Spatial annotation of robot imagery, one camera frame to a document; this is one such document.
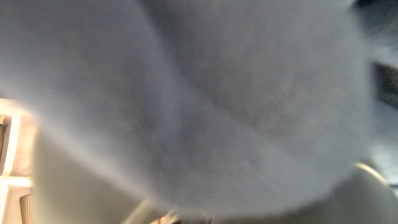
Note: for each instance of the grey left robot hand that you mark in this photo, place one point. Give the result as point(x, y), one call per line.
point(367, 202)

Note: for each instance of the blue hoodie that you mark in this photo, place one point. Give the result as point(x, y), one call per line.
point(199, 102)

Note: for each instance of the printed bookshelf backdrop cloth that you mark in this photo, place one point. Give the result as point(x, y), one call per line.
point(15, 155)

